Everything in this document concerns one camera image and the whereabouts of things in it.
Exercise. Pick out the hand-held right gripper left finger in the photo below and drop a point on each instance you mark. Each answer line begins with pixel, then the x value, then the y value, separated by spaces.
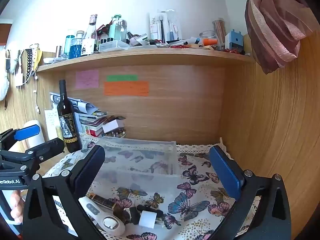
pixel 87 172

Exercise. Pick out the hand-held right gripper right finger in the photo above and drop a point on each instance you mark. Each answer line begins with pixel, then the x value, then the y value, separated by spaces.
pixel 225 172

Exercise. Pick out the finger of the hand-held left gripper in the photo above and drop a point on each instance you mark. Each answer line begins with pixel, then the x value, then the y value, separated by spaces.
pixel 52 146
pixel 27 132

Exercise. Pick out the brown rectangular lighter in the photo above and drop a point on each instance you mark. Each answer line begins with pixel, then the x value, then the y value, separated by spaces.
pixel 105 200

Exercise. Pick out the clear plastic container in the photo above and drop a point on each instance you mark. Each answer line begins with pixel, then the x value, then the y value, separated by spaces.
pixel 140 155

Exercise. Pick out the white handheld massager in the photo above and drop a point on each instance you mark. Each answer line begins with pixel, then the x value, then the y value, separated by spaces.
pixel 110 223

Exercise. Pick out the black device with white cap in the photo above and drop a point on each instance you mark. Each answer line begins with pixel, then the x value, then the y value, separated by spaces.
pixel 146 218

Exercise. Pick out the person's left hand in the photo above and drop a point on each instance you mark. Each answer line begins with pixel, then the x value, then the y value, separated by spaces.
pixel 16 205

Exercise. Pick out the white cylinder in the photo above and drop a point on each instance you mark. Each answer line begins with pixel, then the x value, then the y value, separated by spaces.
pixel 33 132

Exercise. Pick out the white dotted paper sheet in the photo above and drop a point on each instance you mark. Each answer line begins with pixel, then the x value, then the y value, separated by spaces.
pixel 51 122

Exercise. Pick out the dark wine bottle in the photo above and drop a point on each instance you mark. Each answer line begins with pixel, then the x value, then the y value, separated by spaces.
pixel 67 120

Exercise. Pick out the butterfly print tablecloth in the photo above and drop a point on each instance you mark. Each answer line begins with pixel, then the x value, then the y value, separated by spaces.
pixel 200 205

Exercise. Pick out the stack of books and papers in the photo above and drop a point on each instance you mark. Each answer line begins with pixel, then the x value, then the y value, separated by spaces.
pixel 90 120

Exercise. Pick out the bowl of beads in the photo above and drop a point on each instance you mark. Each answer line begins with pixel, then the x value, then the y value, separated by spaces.
pixel 117 134

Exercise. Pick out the white card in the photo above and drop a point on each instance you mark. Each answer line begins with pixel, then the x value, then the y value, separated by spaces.
pixel 110 126

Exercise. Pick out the white fluffy cloth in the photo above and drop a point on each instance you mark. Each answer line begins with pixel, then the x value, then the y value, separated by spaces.
pixel 3 80

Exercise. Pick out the brown hair clip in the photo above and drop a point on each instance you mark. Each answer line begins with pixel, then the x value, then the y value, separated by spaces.
pixel 113 118

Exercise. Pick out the pink paper note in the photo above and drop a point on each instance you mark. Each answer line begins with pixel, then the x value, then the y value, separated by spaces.
pixel 87 80

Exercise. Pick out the white small dish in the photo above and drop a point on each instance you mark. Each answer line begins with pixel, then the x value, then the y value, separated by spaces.
pixel 53 60

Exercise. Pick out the small metal cylinder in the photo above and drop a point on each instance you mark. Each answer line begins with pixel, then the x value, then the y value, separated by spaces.
pixel 58 52

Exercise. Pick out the orange paper note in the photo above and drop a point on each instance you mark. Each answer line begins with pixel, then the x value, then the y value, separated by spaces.
pixel 126 88

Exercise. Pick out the blue patterned glass bottle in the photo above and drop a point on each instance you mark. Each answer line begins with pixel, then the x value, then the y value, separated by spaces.
pixel 75 48

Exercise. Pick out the green paper note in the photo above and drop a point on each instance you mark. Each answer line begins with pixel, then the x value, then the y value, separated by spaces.
pixel 122 78

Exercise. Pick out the teal tall glass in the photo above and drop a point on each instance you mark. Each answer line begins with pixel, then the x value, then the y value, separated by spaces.
pixel 68 42

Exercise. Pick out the clear bottle with white label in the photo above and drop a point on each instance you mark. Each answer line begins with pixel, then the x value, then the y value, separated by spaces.
pixel 88 43

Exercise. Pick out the clear plastic lidded box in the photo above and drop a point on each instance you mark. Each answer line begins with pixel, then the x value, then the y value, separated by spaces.
pixel 113 46

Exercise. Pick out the blue house-shaped box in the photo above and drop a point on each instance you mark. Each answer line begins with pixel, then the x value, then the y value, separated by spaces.
pixel 233 42

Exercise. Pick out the mint green bottle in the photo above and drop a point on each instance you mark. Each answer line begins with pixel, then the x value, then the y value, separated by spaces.
pixel 113 31

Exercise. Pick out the pile of pens and markers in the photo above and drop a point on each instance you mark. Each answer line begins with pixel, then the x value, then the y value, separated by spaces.
pixel 197 43

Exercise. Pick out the wooden shelf board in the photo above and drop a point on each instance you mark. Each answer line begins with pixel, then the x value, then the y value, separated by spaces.
pixel 150 55

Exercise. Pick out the clear glass bottle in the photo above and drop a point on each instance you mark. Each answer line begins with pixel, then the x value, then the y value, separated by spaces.
pixel 123 31

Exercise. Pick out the short glass jar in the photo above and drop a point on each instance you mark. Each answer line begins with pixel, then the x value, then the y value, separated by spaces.
pixel 207 35

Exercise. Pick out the glass jar with sticks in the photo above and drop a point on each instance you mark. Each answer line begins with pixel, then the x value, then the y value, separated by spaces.
pixel 219 32

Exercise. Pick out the mauve curtain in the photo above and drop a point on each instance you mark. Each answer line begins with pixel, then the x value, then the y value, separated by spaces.
pixel 275 30

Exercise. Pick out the toothbrush package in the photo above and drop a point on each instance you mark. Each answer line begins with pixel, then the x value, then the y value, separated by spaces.
pixel 168 25

